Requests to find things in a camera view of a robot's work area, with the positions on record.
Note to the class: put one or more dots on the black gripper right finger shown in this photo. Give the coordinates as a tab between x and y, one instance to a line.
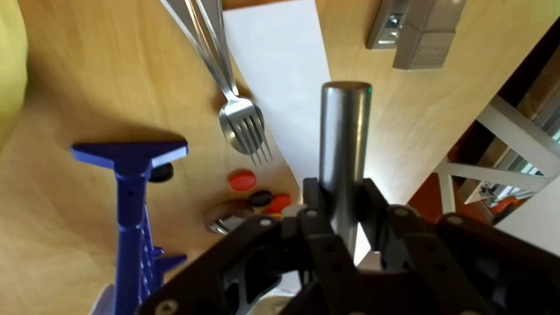
443	269

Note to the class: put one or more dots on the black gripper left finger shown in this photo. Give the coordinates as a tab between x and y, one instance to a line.
280	269

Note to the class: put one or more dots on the orange bottle cap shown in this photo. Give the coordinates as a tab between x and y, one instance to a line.
278	204

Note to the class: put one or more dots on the small silver metal piece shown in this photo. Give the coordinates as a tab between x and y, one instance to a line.
228	220

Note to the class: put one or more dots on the black bottle cap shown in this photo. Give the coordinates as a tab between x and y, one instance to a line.
161	173
261	199

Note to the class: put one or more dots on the red bottle cap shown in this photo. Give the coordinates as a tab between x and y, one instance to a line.
242	181

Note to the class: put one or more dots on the silver metal fork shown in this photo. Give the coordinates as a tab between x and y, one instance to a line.
245	125
217	36

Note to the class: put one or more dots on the white wooden chair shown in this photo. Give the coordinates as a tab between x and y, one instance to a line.
513	134

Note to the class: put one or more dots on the blue plastic stand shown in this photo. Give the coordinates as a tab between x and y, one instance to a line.
133	222

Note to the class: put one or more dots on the white paper strip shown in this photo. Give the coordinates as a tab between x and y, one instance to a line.
280	76

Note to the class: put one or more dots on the yellow banana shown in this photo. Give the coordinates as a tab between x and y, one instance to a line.
11	64

